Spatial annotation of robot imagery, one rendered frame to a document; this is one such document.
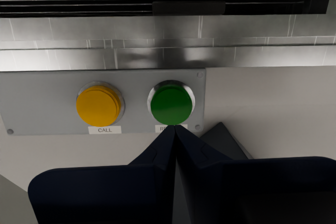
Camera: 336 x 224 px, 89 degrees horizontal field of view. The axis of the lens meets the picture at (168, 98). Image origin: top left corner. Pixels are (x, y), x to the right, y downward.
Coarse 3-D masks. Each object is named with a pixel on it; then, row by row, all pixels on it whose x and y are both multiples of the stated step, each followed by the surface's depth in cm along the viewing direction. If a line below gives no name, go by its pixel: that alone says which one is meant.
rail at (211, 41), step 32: (0, 32) 15; (32, 32) 15; (64, 32) 15; (96, 32) 15; (128, 32) 15; (160, 32) 15; (192, 32) 15; (224, 32) 15; (256, 32) 15; (288, 32) 15; (320, 32) 15; (0, 64) 16; (32, 64) 16; (64, 64) 16; (96, 64) 16; (128, 64) 16; (160, 64) 16; (192, 64) 16; (224, 64) 16; (256, 64) 16; (288, 64) 16; (320, 64) 16
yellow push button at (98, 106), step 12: (84, 96) 16; (96, 96) 16; (108, 96) 16; (84, 108) 16; (96, 108) 16; (108, 108) 16; (120, 108) 17; (84, 120) 16; (96, 120) 16; (108, 120) 16
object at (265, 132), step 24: (0, 120) 28; (216, 120) 29; (240, 120) 29; (264, 120) 29; (288, 120) 29; (312, 120) 29; (0, 144) 30; (24, 144) 30; (48, 144) 30; (72, 144) 30; (96, 144) 30; (120, 144) 30; (144, 144) 30; (264, 144) 31; (288, 144) 31; (312, 144) 31; (0, 168) 31; (24, 168) 31; (48, 168) 31
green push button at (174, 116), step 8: (160, 88) 16; (168, 88) 16; (176, 88) 16; (152, 96) 16; (160, 96) 16; (168, 96) 16; (176, 96) 16; (184, 96) 16; (152, 104) 16; (160, 104) 16; (168, 104) 16; (176, 104) 16; (184, 104) 16; (152, 112) 16; (160, 112) 16; (168, 112) 16; (176, 112) 16; (184, 112) 16; (160, 120) 16; (168, 120) 16; (176, 120) 16; (184, 120) 17
